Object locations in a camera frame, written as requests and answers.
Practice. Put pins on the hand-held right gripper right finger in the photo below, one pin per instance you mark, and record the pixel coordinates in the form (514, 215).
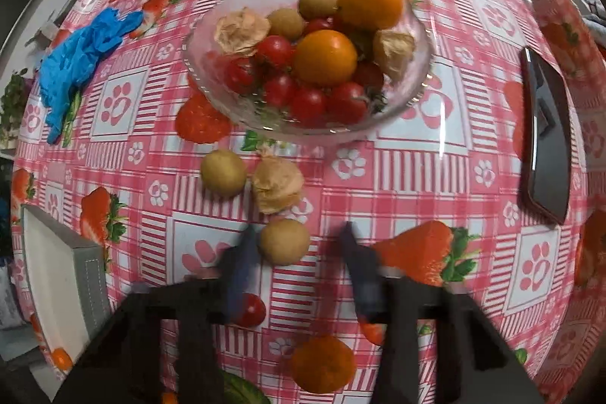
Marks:
(362, 276)

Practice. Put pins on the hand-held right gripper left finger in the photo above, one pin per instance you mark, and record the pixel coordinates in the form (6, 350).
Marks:
(241, 271)

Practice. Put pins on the brown longan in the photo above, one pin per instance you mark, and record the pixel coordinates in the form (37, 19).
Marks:
(318, 4)
(284, 240)
(285, 23)
(223, 172)

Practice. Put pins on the grey cardboard box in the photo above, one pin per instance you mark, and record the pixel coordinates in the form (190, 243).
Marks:
(52, 266)

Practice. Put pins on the clear glass bowl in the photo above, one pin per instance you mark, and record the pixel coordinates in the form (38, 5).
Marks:
(203, 63)

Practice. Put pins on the red cherry tomato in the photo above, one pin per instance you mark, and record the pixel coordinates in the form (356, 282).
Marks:
(250, 310)

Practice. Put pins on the pink checked tablecloth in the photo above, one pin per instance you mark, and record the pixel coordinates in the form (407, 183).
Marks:
(402, 177)

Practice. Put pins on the pile of cherry tomatoes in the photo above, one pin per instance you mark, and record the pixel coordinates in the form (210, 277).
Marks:
(307, 106)

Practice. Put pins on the yellowish orange mandarin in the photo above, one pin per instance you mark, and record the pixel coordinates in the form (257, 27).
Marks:
(324, 57)

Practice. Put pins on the black smartphone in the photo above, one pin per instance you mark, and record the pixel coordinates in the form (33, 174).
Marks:
(549, 148)

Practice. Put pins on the blue disposable glove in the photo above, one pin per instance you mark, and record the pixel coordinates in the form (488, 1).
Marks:
(80, 58)

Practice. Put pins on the green plant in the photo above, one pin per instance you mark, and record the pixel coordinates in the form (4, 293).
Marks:
(12, 101)

